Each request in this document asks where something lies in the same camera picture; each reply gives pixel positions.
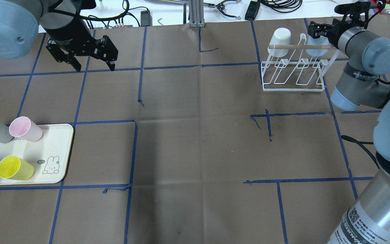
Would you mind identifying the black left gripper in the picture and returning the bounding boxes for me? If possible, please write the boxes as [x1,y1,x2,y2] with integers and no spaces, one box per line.
[46,20,118,72]

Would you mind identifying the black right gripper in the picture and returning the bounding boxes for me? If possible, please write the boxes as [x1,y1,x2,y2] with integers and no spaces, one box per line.
[308,17,354,48]

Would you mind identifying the light blue cup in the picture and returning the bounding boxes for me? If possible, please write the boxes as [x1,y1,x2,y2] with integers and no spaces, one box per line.
[306,34,329,57]

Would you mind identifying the white ikea cup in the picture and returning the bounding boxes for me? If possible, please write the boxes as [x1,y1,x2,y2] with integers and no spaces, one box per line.
[268,27,291,58]

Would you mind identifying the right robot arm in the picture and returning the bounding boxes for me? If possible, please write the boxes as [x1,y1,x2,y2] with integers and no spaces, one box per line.
[308,18,390,244]

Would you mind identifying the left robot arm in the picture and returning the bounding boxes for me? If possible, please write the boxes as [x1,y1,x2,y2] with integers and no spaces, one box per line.
[0,0,118,72]

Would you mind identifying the pink cup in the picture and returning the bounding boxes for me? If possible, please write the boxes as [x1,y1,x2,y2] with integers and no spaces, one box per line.
[9,116,43,142]

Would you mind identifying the white cup tray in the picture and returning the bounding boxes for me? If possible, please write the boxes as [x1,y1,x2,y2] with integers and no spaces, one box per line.
[0,124,74,185]

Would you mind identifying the yellow cup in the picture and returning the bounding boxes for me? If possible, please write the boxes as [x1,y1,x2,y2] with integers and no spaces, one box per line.
[0,155,35,180]

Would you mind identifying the black power adapter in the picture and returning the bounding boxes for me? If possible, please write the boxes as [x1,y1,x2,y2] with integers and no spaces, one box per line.
[244,0,260,21]

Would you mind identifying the metal reacher grabber tool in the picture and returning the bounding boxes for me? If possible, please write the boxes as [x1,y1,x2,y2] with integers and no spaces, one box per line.
[203,0,243,20]

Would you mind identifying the white wire cup rack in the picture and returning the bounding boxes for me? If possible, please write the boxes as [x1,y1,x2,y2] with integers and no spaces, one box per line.
[260,33,340,92]

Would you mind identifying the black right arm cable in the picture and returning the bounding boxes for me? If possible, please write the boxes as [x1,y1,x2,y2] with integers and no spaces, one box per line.
[341,135,380,170]

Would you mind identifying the aluminium frame post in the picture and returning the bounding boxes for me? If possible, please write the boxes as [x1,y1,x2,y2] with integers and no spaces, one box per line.
[188,0,205,28]

